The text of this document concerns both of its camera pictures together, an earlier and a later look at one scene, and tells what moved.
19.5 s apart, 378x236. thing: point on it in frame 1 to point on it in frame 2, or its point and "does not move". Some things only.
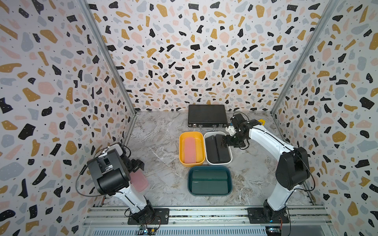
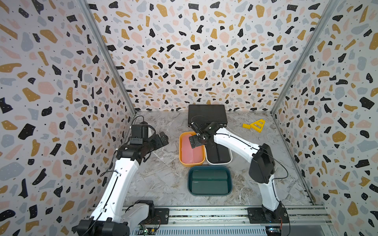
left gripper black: x=136 y=164 to x=159 y=143
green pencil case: x=209 y=173 does not move
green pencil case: x=209 y=187 does not move
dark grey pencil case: x=223 y=153 does not move
